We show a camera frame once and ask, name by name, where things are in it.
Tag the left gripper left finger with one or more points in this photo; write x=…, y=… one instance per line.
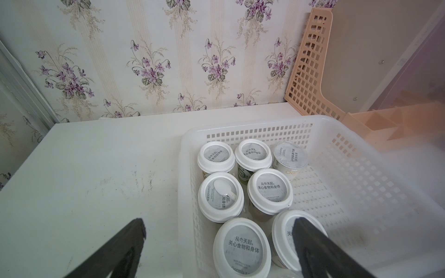
x=118, y=258

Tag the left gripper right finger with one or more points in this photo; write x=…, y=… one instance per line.
x=320, y=257

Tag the white perforated plastic basket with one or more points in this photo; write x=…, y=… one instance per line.
x=370, y=210

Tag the yogurt cup back row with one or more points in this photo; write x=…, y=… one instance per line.
x=241, y=250
x=283, y=250
x=215, y=157
x=290, y=159

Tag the yogurt cup front row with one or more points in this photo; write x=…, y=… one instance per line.
x=221, y=197
x=270, y=193
x=251, y=156

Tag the yogurt cup row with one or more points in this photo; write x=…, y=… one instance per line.
x=251, y=156
x=221, y=197
x=283, y=250
x=241, y=250
x=270, y=193
x=215, y=157
x=290, y=159

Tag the peach plastic file organizer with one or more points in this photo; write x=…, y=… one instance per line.
x=396, y=120

